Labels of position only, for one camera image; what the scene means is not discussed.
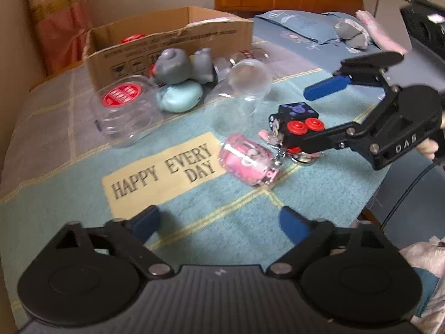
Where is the clear plastic cup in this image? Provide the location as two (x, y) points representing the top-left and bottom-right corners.
(205, 58), (272, 137)

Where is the clear jar red lid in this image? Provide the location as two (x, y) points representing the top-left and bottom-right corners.
(90, 75), (163, 148)

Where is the light blue round case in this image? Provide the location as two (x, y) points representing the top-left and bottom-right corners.
(156, 80), (204, 113)

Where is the grey hippo figurine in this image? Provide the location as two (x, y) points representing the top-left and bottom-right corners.
(151, 48), (215, 85)

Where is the red toy train block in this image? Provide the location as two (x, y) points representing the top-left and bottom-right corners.
(121, 34), (145, 44)

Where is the person's right hand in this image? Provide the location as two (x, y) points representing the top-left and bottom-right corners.
(416, 138), (439, 161)

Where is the blue floral pillow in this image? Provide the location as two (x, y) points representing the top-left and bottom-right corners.
(256, 10), (350, 44)

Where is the grey plush toy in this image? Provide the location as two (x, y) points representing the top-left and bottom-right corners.
(334, 18), (371, 51)

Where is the brown cardboard box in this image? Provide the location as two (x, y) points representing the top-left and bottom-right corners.
(83, 6), (253, 90)

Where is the pink curtain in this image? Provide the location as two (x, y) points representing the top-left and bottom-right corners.
(28, 0), (92, 75)

